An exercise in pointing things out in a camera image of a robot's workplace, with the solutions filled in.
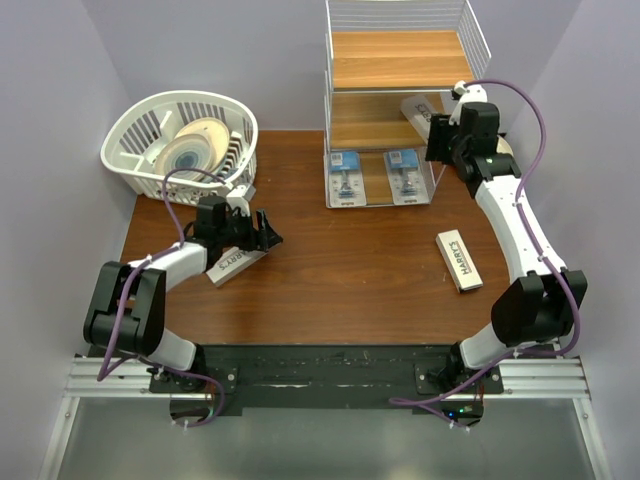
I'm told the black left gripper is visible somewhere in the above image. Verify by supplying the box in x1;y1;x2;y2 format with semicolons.
217;208;282;252

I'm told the white plastic dish basket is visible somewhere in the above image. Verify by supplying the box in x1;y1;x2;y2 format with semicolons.
100;90;258;206

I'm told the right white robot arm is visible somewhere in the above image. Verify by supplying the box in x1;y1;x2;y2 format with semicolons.
426;101;587;393

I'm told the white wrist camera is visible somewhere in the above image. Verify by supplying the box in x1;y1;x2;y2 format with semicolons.
226;184;256;216
448;80;487;126

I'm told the beige blue patterned plate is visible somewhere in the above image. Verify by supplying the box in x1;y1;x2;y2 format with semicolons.
154;134;212;181

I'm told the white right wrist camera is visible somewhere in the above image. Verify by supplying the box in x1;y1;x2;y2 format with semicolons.
448;80;487;126

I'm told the plain beige plate in basket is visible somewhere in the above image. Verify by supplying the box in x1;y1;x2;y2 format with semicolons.
177;117;230;167

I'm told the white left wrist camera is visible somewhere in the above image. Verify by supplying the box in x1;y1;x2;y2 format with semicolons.
226;184;256;216

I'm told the blue razor blister pack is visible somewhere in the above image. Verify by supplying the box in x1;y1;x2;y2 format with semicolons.
327;151;367;208
384;149;430;206

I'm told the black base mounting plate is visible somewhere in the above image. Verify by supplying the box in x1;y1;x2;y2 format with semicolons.
149;341;504;420

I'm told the cream round plate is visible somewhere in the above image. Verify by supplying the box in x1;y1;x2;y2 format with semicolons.
496;135;514;164

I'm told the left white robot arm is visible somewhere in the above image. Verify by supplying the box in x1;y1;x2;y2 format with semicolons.
83;195;283;392

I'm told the aluminium frame rail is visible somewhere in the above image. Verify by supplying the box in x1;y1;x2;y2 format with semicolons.
37;349;614;480

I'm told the white wire wooden shelf rack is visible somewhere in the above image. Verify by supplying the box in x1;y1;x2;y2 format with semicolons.
324;1;491;207

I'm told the white Harry's box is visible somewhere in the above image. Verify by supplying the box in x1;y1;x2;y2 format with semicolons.
206;247;266;287
436;229;484;292
400;91;448;145

